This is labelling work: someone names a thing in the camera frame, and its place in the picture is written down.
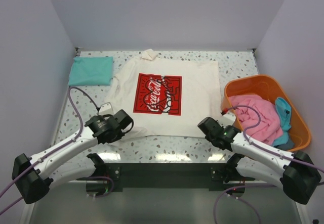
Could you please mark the pink t-shirt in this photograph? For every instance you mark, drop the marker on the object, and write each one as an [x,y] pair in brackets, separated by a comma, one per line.
[258,117]

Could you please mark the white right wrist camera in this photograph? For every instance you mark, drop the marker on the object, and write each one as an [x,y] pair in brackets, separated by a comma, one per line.
[227,119]

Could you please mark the light blue t-shirt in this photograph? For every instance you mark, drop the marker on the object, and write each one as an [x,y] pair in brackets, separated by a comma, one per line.
[284,111]

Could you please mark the folded teal t-shirt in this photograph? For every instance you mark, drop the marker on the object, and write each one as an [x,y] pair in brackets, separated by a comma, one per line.
[90,71]

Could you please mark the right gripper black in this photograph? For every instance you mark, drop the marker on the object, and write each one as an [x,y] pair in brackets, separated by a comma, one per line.
[207,138]

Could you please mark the orange plastic basket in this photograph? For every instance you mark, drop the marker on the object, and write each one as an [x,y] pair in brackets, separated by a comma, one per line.
[269,89]

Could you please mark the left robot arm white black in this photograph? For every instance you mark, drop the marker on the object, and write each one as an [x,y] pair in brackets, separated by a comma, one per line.
[34,176]

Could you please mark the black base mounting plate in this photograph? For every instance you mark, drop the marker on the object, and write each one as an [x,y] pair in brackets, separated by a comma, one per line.
[212,176]

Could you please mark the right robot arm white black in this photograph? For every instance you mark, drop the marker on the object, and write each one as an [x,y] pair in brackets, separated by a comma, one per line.
[294,173]

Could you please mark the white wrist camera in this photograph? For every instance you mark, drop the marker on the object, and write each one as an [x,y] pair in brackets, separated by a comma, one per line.
[227,119]
[106,109]

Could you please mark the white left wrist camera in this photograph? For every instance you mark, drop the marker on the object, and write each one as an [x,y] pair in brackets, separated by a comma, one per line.
[106,109]

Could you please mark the white coca-cola t-shirt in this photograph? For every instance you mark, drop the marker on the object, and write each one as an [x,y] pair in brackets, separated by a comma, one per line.
[166,97]

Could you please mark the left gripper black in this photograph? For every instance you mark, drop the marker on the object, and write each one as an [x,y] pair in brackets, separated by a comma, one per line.
[120,134]

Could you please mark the grey blue garment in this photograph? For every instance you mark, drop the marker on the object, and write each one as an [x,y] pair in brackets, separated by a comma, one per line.
[287,146]

